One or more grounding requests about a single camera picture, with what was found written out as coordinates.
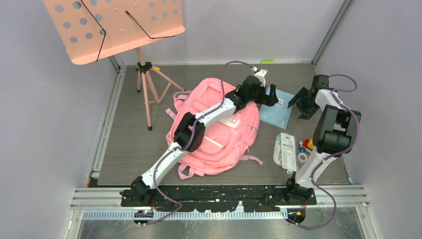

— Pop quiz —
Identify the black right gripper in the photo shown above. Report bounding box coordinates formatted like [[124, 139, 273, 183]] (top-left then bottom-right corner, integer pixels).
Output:
[[288, 87, 319, 120]]

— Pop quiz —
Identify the light blue thin notebook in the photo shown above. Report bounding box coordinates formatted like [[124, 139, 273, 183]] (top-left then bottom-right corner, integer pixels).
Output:
[[259, 89, 294, 129]]

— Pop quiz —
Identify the pink student backpack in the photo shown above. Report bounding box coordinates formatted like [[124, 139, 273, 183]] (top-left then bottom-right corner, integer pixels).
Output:
[[166, 78, 264, 179]]

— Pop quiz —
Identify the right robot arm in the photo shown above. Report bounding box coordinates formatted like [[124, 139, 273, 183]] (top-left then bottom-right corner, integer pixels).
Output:
[[283, 75, 361, 205]]

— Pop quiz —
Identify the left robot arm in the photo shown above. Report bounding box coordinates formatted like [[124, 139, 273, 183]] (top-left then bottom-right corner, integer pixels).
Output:
[[131, 75, 278, 206]]

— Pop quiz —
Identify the green tape strip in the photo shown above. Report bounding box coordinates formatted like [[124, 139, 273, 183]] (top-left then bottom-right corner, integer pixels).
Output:
[[260, 60, 274, 64]]

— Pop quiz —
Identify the white packaged toothbrush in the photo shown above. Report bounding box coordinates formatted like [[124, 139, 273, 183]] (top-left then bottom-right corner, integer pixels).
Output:
[[273, 132, 298, 175]]

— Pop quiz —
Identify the colourful toy train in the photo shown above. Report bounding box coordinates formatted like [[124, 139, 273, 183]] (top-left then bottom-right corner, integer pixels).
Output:
[[299, 138, 314, 153]]

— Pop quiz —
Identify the clear tape roll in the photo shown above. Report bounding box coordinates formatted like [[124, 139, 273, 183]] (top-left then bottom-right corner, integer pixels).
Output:
[[297, 152, 308, 164]]

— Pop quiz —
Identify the pink music stand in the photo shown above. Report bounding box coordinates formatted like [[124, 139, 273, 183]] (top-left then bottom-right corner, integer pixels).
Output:
[[43, 0, 186, 131]]

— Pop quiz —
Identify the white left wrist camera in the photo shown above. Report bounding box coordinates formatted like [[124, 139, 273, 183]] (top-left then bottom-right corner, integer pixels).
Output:
[[251, 67, 268, 87]]

